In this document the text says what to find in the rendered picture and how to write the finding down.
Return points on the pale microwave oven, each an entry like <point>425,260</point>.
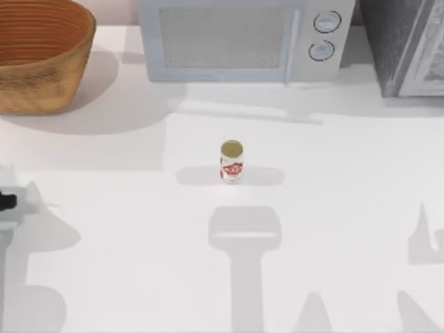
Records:
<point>343,34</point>

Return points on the red and white can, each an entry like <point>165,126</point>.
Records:
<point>231,166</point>

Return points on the brown woven basket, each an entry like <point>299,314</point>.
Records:
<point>41,79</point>

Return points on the round microwave knob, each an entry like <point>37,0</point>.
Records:
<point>327,20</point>
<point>321,50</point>

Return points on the microwave door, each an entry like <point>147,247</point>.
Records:
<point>222,38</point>

